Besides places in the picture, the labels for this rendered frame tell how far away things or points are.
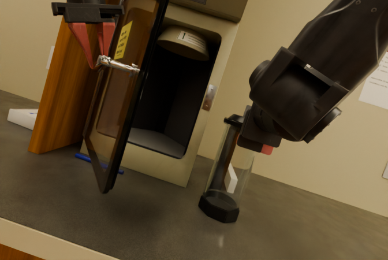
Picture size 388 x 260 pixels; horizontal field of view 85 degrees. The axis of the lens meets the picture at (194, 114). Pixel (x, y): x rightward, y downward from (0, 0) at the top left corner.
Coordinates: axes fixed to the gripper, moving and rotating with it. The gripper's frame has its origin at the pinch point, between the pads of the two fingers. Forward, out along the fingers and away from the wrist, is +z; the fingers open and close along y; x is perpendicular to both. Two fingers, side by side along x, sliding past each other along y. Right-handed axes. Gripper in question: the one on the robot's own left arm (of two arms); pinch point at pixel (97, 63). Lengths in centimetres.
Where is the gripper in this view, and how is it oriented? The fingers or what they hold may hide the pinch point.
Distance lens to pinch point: 42.8
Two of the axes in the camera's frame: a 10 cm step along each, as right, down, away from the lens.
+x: 5.3, 2.9, -8.0
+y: -8.5, 2.1, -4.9
